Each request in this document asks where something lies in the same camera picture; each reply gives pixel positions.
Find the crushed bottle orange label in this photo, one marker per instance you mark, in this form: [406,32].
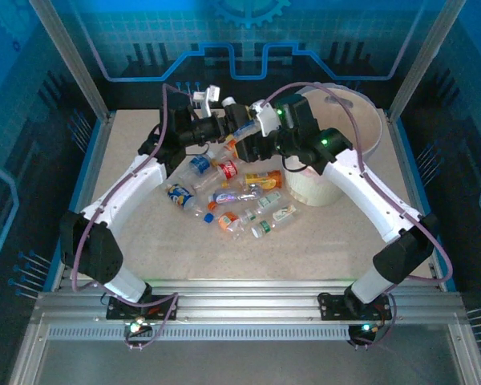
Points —
[227,220]

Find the bottle blue yellow label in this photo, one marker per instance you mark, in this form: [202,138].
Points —
[179,196]

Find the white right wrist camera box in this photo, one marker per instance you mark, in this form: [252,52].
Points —
[266,120]

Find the orange juice bottle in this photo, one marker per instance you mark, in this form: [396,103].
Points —
[264,180]

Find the white translucent plastic bin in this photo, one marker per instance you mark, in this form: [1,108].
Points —
[316,188]

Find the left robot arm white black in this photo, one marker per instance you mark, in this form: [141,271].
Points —
[120,196]

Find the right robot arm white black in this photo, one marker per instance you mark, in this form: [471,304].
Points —
[369,200]

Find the small bottle green white label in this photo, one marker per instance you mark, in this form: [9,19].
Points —
[269,199]

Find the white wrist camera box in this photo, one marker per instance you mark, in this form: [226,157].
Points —
[266,120]
[206,100]

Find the aluminium frame post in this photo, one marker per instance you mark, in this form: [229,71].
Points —
[437,32]
[70,60]

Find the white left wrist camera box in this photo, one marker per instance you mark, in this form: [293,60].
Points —
[206,100]

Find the clear bottle blue label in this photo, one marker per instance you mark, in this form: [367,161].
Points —
[200,164]

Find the green lit controller board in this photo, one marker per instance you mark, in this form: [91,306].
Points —
[364,329]
[136,325]

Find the clear bottle purple label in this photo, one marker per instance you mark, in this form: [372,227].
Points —
[228,197]

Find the large water bottle blue label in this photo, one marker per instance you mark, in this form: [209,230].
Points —
[244,129]

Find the small bottle swirl print label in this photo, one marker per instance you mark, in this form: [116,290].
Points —
[284,213]

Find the aluminium front rail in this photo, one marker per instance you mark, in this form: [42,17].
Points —
[244,298]

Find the clear bottle red cola label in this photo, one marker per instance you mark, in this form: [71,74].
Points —
[229,170]

